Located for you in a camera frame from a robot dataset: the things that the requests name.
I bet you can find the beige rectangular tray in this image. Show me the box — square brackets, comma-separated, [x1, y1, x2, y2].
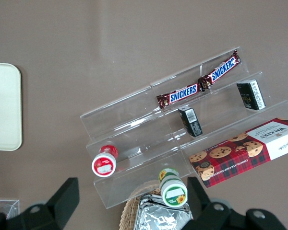
[0, 62, 23, 151]

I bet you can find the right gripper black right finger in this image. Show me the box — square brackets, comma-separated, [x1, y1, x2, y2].
[181, 176, 246, 230]

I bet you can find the clear acrylic step shelf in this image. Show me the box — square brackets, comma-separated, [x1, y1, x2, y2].
[79, 46, 288, 211]

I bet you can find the red tartan Walkers cookie box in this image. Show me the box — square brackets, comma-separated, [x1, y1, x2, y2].
[189, 117, 288, 189]

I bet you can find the light oval wicker basket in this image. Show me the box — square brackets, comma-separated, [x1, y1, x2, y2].
[119, 184, 164, 230]

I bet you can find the silver foil container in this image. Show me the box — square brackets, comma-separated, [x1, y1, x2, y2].
[133, 193, 193, 230]

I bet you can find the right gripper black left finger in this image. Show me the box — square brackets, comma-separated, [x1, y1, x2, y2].
[7, 177, 81, 230]

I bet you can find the green lid yogurt cup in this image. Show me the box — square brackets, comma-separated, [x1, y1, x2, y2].
[157, 168, 188, 207]

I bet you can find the red lid yogurt cup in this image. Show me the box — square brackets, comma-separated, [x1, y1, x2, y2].
[91, 144, 120, 178]

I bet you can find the clear acrylic bottle rack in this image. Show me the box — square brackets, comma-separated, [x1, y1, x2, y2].
[0, 198, 21, 220]

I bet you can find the small black box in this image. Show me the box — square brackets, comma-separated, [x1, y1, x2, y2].
[236, 79, 266, 111]
[178, 106, 204, 138]

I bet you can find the Snickers chocolate bar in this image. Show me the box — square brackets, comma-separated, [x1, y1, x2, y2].
[156, 83, 199, 108]
[197, 49, 241, 91]

